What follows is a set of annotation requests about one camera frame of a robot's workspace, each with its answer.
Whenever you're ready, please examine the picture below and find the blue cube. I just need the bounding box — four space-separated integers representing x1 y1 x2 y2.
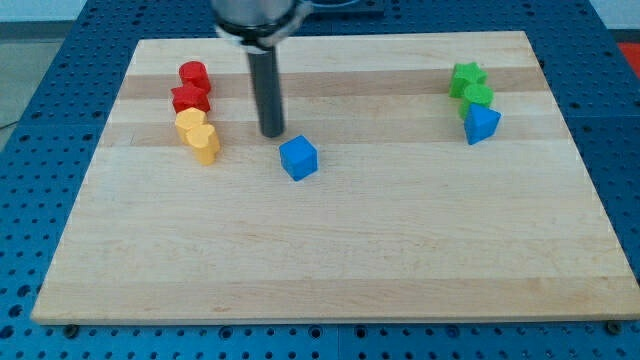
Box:
279 135 318 181

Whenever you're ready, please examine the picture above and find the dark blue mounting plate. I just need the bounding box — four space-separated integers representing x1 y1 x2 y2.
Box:
311 0 387 16

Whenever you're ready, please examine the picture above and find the yellow heart block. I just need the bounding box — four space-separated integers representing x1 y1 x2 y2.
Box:
186 124 221 165

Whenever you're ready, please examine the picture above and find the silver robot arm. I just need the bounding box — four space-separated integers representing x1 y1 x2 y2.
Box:
211 0 313 138

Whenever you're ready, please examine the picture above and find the red cylinder block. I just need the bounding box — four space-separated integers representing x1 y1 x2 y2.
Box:
178 61 211 93

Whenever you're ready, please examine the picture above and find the red star block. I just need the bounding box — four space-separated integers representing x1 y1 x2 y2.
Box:
171 83 211 113

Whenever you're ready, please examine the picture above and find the green star block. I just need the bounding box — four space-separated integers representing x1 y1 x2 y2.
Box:
449 62 488 98

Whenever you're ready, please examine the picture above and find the yellow hexagon block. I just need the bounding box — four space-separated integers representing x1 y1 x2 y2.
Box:
174 107 208 144

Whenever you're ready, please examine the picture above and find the blue triangle block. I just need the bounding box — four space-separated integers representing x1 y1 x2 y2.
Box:
464 104 502 145

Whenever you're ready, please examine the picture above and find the green cylinder block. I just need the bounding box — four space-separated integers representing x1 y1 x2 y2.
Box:
458 84 494 120

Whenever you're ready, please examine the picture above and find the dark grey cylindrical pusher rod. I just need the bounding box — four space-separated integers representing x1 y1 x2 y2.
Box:
247 48 285 138

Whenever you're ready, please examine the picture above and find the light wooden board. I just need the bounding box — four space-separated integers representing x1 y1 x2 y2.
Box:
32 31 639 325

